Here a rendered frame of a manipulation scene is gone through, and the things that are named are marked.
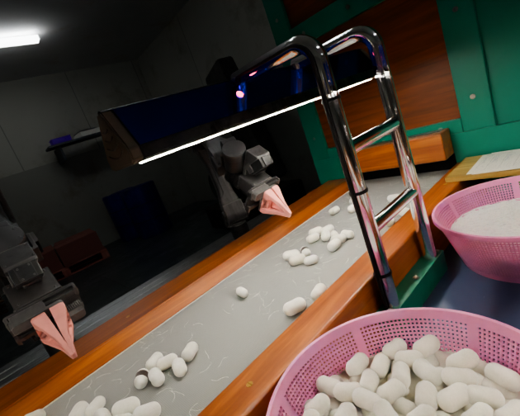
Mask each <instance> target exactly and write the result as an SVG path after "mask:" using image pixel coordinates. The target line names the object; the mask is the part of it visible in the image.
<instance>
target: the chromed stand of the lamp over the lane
mask: <svg viewBox="0 0 520 416"><path fill-rule="evenodd" d="M357 42H362V43H364V44H365V45H366V47H367V48H368V51H369V55H370V58H371V63H372V67H373V70H374V74H375V76H376V82H377V86H378V89H379V92H380V95H381V101H382V105H383V107H384V111H385V117H386V121H384V122H382V123H380V124H379V125H377V126H375V127H373V128H371V129H370V130H368V131H366V132H364V133H362V134H360V135H359V136H357V137H355V138H352V135H351V132H350V129H349V126H348V122H347V118H346V115H345V112H344V109H343V104H342V101H341V94H340V95H339V92H338V87H337V84H336V81H335V77H334V75H333V70H332V66H331V63H330V61H329V56H330V55H332V54H335V53H337V52H339V51H340V50H343V49H345V48H347V47H348V46H350V45H353V44H355V43H357ZM298 55H299V56H298ZM296 56H297V57H296ZM295 57H296V58H295ZM293 58H294V59H293ZM290 59H291V66H293V67H294V68H295V69H304V68H306V67H308V66H310V65H311V68H312V70H313V74H314V78H315V81H316V84H317V87H318V89H319V95H320V97H321V100H322V102H321V104H322V105H323V106H324V111H325V114H326V116H327V120H328V123H329V127H330V130H331V133H332V136H333V141H334V143H335V146H336V150H337V152H338V157H339V160H340V163H341V166H342V169H343V173H344V177H345V179H346V182H347V187H348V190H349V193H348V194H349V196H350V197H351V198H352V203H353V206H354V209H355V212H356V215H357V219H358V223H359V225H360V228H361V232H362V236H363V239H364V242H365V245H366V250H367V252H368V255H369V258H370V261H371V266H372V269H373V275H374V274H375V275H374V277H375V278H376V282H377V285H378V288H379V291H380V294H381V299H382V301H383V304H382V306H381V307H380V308H379V309H378V310H377V311H376V312H380V311H384V310H394V309H402V308H416V307H422V306H423V304H424V303H425V301H426V300H427V298H428V297H429V296H430V295H431V293H432V292H433V290H434V288H435V287H436V285H437V284H438V282H439V281H440V280H441V279H442V277H443V275H444V274H445V272H446V271H447V269H448V267H447V261H446V258H445V254H444V251H443V250H440V249H436V248H435V244H434V241H433V235H432V231H431V228H430V224H429V221H428V215H427V211H426V208H425V205H424V201H423V195H422V192H421V188H420V185H419V181H418V175H417V172H416V168H415V165H414V159H413V155H412V152H411V148H410V145H409V139H408V136H407V132H406V129H405V125H404V119H403V116H402V112H401V109H400V105H399V99H398V96H397V92H396V89H395V83H394V79H393V77H392V73H391V70H390V64H389V60H388V57H387V53H386V50H385V44H384V41H383V39H382V37H381V35H380V33H379V32H378V31H377V30H375V29H374V28H372V27H370V26H367V25H358V26H354V27H352V28H350V29H348V30H346V31H344V32H343V33H341V34H339V35H336V36H335V37H333V38H331V39H330V40H327V41H325V42H324V43H322V44H321V43H320V42H319V40H317V39H316V38H314V37H313V36H310V35H303V34H301V35H295V36H293V37H291V38H290V39H289V40H286V41H285V42H283V43H281V44H280V45H278V46H277V47H275V48H273V49H272V50H270V51H268V52H266V54H263V55H262V56H260V57H258V58H257V59H255V60H254V61H252V62H250V63H249V64H247V65H245V66H243V67H242V68H241V69H239V70H237V71H235V72H234V73H232V74H231V79H230V80H231V81H233V82H234V84H236V85H240V84H246V83H248V82H251V81H252V80H254V79H255V78H257V77H259V76H261V75H263V74H265V73H267V72H268V71H270V70H272V69H274V68H276V67H278V66H279V65H281V64H284V63H285V62H287V61H289V60H290ZM389 133H390V136H391V139H392V142H393V145H394V149H395V155H396V158H397V161H398V165H399V170H400V173H401V177H402V180H403V184H404V191H403V192H402V193H401V194H399V195H398V196H397V197H396V198H395V199H394V200H393V201H392V202H391V203H390V204H389V205H387V206H386V207H385V208H384V209H383V210H382V211H380V212H379V213H378V214H377V215H376V216H375V215H374V211H373V209H372V205H371V201H370V197H369V195H368V188H367V187H366V184H365V180H364V177H363V175H362V170H361V166H360V163H359V160H358V157H357V152H359V151H361V150H362V149H364V148H365V147H367V146H369V145H370V144H373V143H374V142H376V141H377V140H379V139H381V138H382V137H384V136H386V135H388V134H389ZM408 204H409V208H410V211H411V215H412V218H413V222H414V227H415V230H416V234H417V237H418V242H419V246H420V249H421V253H422V256H421V258H420V259H419V260H418V261H417V262H416V263H415V264H414V266H413V267H412V268H411V269H410V271H409V272H408V273H407V275H406V276H405V277H404V279H403V280H402V281H401V282H400V284H399V285H398V286H397V287H396V288H395V284H394V280H393V277H392V271H391V269H390V266H389V263H388V260H387V256H386V254H385V249H384V246H383V243H382V240H381V235H380V231H381V230H382V229H383V228H384V227H385V226H386V225H387V224H388V223H389V222H390V221H391V220H392V219H393V218H394V217H396V216H397V215H398V214H399V213H400V212H401V211H402V210H403V209H404V208H405V207H406V206H407V205H408Z"/></svg>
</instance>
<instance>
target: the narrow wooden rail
mask: <svg viewBox="0 0 520 416"><path fill-rule="evenodd" d="M458 164H459V163H457V164H456V165H455V166H453V167H452V168H451V169H450V170H449V171H448V172H447V173H446V174H445V175H444V176H443V177H442V178H441V179H440V180H439V181H438V182H437V183H436V184H435V185H434V186H433V187H432V188H431V189H430V190H429V191H428V192H427V193H426V194H425V195H423V201H424V205H425V208H426V211H427V215H428V221H429V224H430V228H431V231H432V235H433V241H434V244H435V248H436V249H440V250H443V251H444V250H445V249H446V248H447V246H448V245H449V243H450V242H449V240H448V239H447V237H446V236H445V234H444V233H443V232H442V231H441V230H440V229H438V228H437V227H436V226H435V224H434V223H433V219H432V212H433V209H434V208H435V206H436V205H437V204H438V203H439V202H441V201H442V200H444V199H445V198H447V197H448V196H450V195H452V194H454V193H456V192H458V191H461V190H463V189H466V188H468V187H473V186H475V185H478V184H481V183H484V182H485V180H484V179H477V180H469V181H460V182H446V181H445V177H446V176H447V175H448V174H449V173H450V172H451V171H452V170H453V169H454V168H455V167H456V166H457V165H458ZM381 240H382V243H383V246H384V249H385V254H386V256H387V260H388V263H389V266H390V269H391V271H392V277H393V280H394V284H395V288H396V287H397V286H398V285H399V284H400V282H401V281H402V280H403V279H404V277H405V276H406V275H407V273H408V272H409V271H410V269H411V268H412V267H413V266H414V264H415V263H416V262H417V261H418V260H419V259H420V258H421V256H422V253H421V249H420V246H419V242H418V237H417V234H416V230H415V227H414V222H413V218H412V215H411V211H410V209H409V210H408V211H407V212H406V213H405V214H404V215H403V216H402V217H401V218H400V219H399V220H398V221H397V222H396V223H395V224H393V225H392V226H391V227H390V228H389V229H388V230H387V231H386V232H385V233H384V234H383V235H382V236H381ZM374 275H375V274H374ZM374 275H373V269H372V266H371V261H370V258H369V255H368V252H367V251H366V252H365V253H364V254H362V255H361V256H360V257H359V258H358V260H356V261H355V262H354V263H353V264H352V265H351V266H350V267H349V268H348V269H347V270H346V271H345V272H344V273H343V274H342V275H341V276H340V277H339V278H338V279H337V280H336V281H335V282H334V283H333V284H332V285H331V286H330V287H329V288H328V289H327V290H326V291H325V292H324V293H323V294H322V295H321V296H320V297H319V298H318V299H317V300H316V301H315V302H314V303H313V304H312V305H311V306H310V307H309V308H308V309H307V310H305V311H304V312H303V313H302V314H301V315H300V316H299V317H298V318H297V319H296V320H295V321H294V322H293V323H292V324H291V325H290V326H289V327H288V328H287V329H286V330H285V331H284V332H283V333H282V334H281V335H280V336H279V337H278V338H276V339H275V340H274V341H273V342H272V343H271V344H270V345H269V346H268V347H267V348H266V349H265V350H264V351H263V352H262V353H261V354H260V355H259V356H258V357H257V358H256V359H255V360H254V361H253V362H252V363H251V364H250V365H249V366H248V367H246V368H245V369H244V370H243V371H242V372H241V373H240V374H239V375H238V376H237V377H236V378H235V379H234V380H233V381H232V382H231V383H230V384H229V385H228V386H227V387H226V388H225V389H224V390H223V391H222V392H221V393H220V394H219V395H218V396H216V397H215V398H214V399H213V400H212V401H211V402H210V403H209V404H208V405H207V406H206V407H205V408H204V409H203V410H202V411H201V412H200V413H199V414H198V415H197V416H266V415H267V409H268V405H269V403H270V400H271V397H272V394H273V392H274V390H275V388H276V386H277V383H278V381H279V380H280V379H281V376H282V375H283V373H284V372H285V370H286V368H287V367H288V366H289V365H290V364H291V363H292V361H293V360H294V359H295V358H296V357H297V356H298V355H299V354H300V353H301V352H302V351H303V350H304V349H305V348H306V347H307V346H308V345H310V344H311V343H312V342H313V341H314V340H315V339H317V338H318V337H320V336H321V335H323V334H324V333H327V332H328V331H329V330H331V329H333V328H335V327H337V326H339V325H340V324H344V323H346V322H347V321H350V320H352V319H356V318H359V317H361V316H364V315H367V314H373V313H376V311H377V310H378V309H379V308H380V307H381V306H382V304H383V301H382V299H381V294H380V291H379V288H378V285H377V282H376V278H375V277H374Z"/></svg>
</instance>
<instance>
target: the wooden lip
mask: <svg viewBox="0 0 520 416"><path fill-rule="evenodd" d="M408 139H409V145H410V148H411V152H412V155H413V159H414V165H417V164H422V163H433V162H439V161H445V160H447V159H448V158H449V157H451V156H452V155H453V154H454V150H453V147H452V142H451V136H450V132H449V129H448V128H445V129H440V130H433V131H429V132H425V133H421V134H417V135H411V136H408ZM357 157H358V160H359V163H360V166H361V170H362V172H363V173H366V172H371V171H377V170H383V169H389V168H398V167H399V165H398V161H397V158H396V155H395V149H394V145H393V142H392V139H391V140H387V141H383V142H379V143H375V144H370V145H369V146H367V147H365V148H364V149H362V150H361V151H359V152H357Z"/></svg>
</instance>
